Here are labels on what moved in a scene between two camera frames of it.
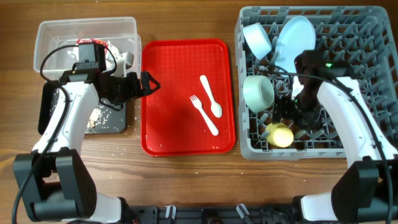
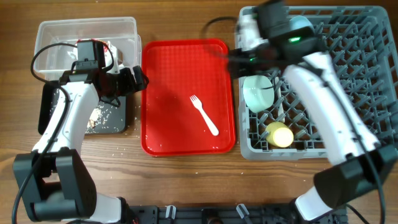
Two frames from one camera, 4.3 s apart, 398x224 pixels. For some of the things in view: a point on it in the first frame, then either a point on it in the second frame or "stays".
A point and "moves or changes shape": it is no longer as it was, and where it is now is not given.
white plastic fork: x=198 y=104 stays
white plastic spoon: x=216 y=107 moves or changes shape
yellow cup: x=279 y=134 stays
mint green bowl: x=259 y=93 stays
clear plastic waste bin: x=55 y=38 stays
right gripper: x=282 y=110 → x=236 y=67
